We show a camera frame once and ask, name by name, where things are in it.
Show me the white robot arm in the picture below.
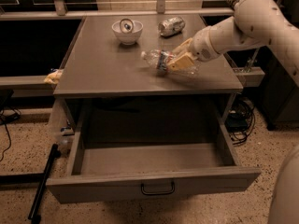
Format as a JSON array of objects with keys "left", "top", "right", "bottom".
[{"left": 167, "top": 0, "right": 299, "bottom": 224}]

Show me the black metal stand leg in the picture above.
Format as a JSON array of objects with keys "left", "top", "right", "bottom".
[{"left": 28, "top": 144, "right": 61, "bottom": 224}]

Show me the grey cabinet counter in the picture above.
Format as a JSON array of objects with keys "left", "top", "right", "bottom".
[{"left": 54, "top": 15, "right": 243, "bottom": 130}]

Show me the crushed silver soda can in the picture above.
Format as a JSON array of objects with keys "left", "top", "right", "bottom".
[{"left": 158, "top": 16, "right": 185, "bottom": 37}]

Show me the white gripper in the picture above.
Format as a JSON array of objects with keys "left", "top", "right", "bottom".
[{"left": 167, "top": 25, "right": 225, "bottom": 71}]

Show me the black floor cable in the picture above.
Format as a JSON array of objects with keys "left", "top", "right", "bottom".
[{"left": 0, "top": 107, "right": 22, "bottom": 162}]

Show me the yellow crumpled cloth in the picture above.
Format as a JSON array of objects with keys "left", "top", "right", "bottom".
[{"left": 44, "top": 69, "right": 64, "bottom": 85}]

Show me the black drawer handle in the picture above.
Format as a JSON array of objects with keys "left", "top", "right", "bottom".
[{"left": 140, "top": 181, "right": 176, "bottom": 196}]

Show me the clear plastic water bottle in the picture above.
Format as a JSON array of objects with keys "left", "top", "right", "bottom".
[{"left": 141, "top": 49, "right": 198, "bottom": 77}]

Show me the small can in bowl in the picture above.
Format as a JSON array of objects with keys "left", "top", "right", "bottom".
[{"left": 120, "top": 19, "right": 134, "bottom": 34}]

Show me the black cable bundle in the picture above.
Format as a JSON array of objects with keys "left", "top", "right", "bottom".
[{"left": 225, "top": 94, "right": 256, "bottom": 147}]

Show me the grey metal rail frame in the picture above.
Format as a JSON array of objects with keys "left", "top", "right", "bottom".
[{"left": 0, "top": 0, "right": 284, "bottom": 21}]

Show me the white ceramic bowl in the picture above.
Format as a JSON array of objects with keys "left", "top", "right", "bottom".
[{"left": 112, "top": 19, "right": 143, "bottom": 45}]

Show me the open grey top drawer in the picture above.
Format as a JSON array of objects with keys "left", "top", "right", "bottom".
[{"left": 47, "top": 126, "right": 261, "bottom": 203}]

